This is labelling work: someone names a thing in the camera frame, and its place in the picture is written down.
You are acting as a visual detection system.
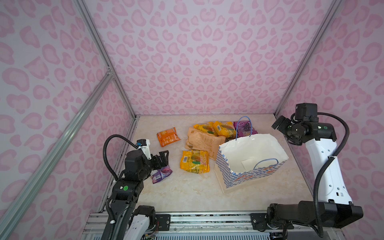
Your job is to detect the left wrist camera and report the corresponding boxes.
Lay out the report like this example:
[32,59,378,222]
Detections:
[137,139,152,160]

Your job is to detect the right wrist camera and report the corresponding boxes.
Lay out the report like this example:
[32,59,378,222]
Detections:
[295,103,318,122]

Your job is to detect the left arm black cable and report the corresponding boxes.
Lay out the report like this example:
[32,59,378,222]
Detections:
[102,134,138,181]

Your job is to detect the yellow candy bag back left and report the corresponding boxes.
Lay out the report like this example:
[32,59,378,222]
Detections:
[194,122,218,136]

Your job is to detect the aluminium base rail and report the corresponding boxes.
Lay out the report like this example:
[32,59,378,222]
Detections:
[80,211,346,240]

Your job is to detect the purple grape candy bag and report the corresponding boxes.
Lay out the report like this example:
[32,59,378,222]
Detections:
[234,121,258,138]

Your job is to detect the tan kraft paper snack pouch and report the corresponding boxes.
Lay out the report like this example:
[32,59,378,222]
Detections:
[185,128,226,161]

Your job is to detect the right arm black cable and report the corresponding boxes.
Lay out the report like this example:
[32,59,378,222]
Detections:
[312,112,351,238]

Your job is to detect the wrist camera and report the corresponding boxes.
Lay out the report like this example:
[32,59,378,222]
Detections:
[137,139,152,160]
[295,103,318,122]

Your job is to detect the yellow mango candy bag front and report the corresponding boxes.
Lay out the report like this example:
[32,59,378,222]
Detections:
[180,150,210,174]

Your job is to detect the yellow candy bag back right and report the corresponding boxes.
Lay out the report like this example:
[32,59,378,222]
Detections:
[213,121,236,139]

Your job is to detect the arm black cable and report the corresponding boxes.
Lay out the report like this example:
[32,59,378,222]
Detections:
[312,112,351,238]
[102,134,138,181]

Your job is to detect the orange corn chip packet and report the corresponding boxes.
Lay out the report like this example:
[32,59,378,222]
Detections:
[157,128,181,147]

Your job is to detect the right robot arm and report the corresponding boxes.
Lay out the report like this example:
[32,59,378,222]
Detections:
[266,103,364,237]

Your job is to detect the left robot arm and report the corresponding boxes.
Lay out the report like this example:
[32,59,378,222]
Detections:
[102,150,169,240]

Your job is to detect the white paper bag blue handles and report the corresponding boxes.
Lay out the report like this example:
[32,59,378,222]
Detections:
[214,126,289,195]

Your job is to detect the purple small snack packet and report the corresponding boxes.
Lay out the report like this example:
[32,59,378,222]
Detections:
[151,166,173,184]

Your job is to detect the aluminium frame strut diagonal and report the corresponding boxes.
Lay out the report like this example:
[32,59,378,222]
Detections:
[1,73,113,240]

